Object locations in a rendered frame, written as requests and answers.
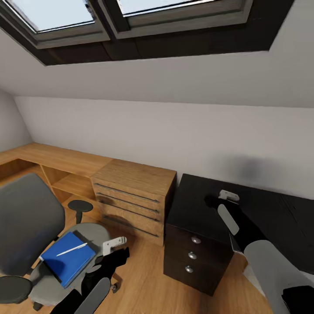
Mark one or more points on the desktop computer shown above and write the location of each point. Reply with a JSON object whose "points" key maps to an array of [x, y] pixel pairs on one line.
{"points": [[248, 273]]}

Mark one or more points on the pen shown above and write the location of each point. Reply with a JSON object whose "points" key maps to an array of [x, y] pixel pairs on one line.
{"points": [[73, 249]]}

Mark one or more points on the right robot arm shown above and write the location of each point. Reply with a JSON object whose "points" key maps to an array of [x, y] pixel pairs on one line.
{"points": [[287, 290]]}

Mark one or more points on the swivel chair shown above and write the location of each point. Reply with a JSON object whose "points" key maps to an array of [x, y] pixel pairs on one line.
{"points": [[31, 217]]}

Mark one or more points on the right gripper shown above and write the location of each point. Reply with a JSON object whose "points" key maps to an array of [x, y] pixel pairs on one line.
{"points": [[212, 201]]}

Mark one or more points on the notebook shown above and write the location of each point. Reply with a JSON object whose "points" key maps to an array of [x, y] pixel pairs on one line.
{"points": [[235, 246]]}

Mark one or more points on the desk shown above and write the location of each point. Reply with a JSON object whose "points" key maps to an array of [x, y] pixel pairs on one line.
{"points": [[287, 221]]}

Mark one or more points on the folder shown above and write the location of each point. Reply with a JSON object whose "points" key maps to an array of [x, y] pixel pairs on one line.
{"points": [[66, 267]]}

